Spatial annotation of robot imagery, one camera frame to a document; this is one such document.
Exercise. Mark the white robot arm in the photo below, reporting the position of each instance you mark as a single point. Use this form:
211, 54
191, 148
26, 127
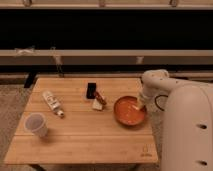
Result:
187, 137

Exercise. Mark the small white bottle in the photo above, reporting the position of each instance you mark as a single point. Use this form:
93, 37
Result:
53, 103

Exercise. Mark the long wooden rail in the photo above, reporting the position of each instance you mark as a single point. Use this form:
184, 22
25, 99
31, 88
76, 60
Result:
19, 57

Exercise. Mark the wooden table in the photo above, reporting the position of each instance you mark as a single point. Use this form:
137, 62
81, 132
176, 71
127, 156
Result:
83, 135

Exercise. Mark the white rectangular eraser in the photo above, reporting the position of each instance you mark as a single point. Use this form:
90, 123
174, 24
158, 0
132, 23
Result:
97, 105

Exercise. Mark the brown snack bar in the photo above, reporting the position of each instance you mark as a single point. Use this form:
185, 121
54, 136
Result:
99, 98

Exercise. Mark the translucent plastic cup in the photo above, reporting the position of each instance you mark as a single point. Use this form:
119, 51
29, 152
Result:
36, 124

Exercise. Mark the black rectangular block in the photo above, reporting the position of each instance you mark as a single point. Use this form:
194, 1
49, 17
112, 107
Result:
91, 88

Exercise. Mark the orange ceramic bowl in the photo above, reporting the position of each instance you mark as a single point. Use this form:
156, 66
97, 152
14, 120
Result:
127, 112

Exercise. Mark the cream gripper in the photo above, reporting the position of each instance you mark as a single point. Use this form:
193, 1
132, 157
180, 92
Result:
141, 102

